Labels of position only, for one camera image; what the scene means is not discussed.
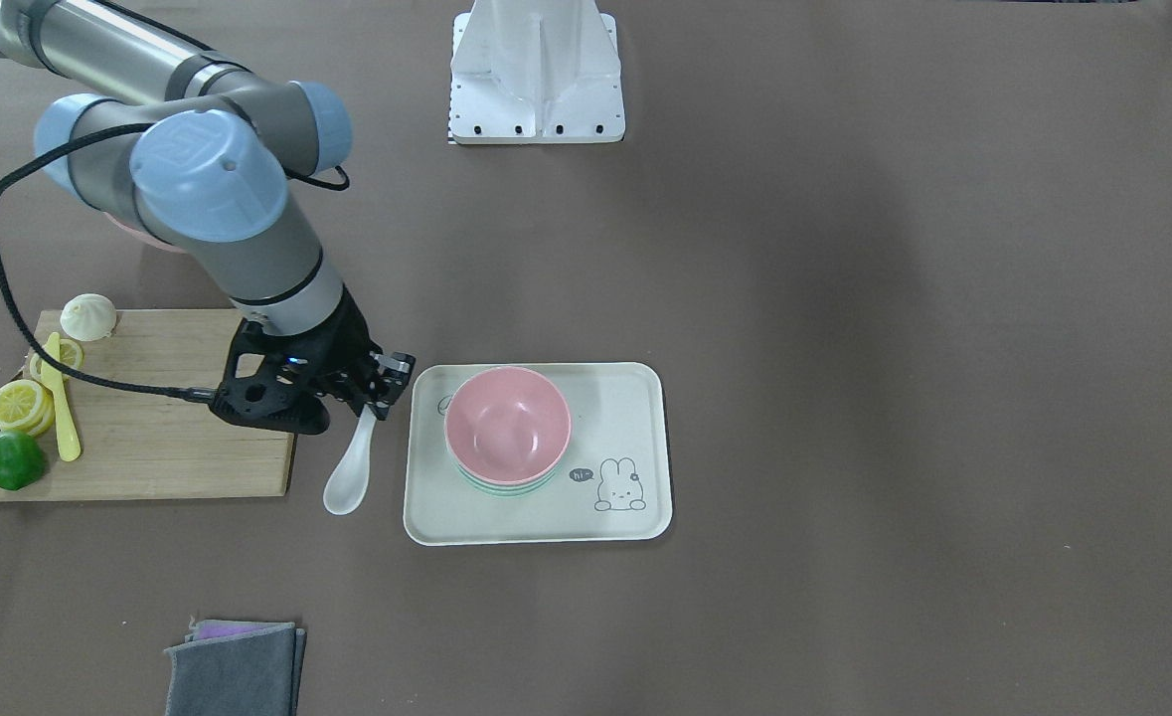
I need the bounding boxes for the lemon slice near bun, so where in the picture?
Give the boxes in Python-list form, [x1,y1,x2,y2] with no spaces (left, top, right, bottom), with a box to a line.
[26,336,84,382]

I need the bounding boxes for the cream rabbit tray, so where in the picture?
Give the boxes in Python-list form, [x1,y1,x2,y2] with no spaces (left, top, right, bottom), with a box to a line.
[403,362,675,547]

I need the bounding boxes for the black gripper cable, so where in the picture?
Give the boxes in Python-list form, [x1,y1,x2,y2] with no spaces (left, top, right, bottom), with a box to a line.
[0,121,350,401]

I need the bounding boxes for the white ceramic spoon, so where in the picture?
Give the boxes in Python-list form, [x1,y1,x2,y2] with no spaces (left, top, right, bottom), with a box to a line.
[322,405,379,516]

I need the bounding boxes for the small pink bowl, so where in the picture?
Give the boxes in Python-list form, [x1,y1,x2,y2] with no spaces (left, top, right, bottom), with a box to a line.
[444,366,574,484]

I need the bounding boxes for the grey folded cloth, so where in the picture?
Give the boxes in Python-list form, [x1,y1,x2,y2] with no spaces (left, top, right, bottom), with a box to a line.
[164,626,307,715]

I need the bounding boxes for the green stacked bowls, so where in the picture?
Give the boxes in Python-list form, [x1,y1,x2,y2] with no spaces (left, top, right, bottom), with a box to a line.
[452,459,560,497]

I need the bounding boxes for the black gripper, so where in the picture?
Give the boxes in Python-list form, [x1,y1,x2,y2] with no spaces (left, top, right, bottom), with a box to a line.
[212,289,417,436]

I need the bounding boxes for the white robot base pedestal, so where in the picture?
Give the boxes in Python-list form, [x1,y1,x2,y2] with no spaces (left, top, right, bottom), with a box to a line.
[447,1,627,146]

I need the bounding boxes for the large pink ice bowl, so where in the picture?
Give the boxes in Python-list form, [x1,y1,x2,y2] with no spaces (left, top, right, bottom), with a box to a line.
[103,212,188,255]

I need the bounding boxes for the white steamed bun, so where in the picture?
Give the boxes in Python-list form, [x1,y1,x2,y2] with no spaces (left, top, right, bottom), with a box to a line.
[59,293,118,343]

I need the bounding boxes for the lemon slice near lime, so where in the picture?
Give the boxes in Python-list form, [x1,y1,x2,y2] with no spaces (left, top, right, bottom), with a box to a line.
[0,379,55,437]

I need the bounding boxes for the yellow plastic knife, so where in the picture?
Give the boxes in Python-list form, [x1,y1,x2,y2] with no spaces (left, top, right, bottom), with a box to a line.
[39,332,83,462]

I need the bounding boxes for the purple cloth under grey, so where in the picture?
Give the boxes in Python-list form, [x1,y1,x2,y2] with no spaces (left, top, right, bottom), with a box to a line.
[184,620,297,642]

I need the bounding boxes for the bamboo cutting board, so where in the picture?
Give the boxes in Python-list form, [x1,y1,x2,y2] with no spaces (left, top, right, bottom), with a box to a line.
[0,309,294,502]

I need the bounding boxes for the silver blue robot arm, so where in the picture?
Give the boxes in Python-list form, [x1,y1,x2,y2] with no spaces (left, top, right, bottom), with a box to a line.
[0,1,415,435]

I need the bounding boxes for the green lime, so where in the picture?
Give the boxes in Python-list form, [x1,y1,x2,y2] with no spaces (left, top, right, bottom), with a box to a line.
[0,431,48,492]

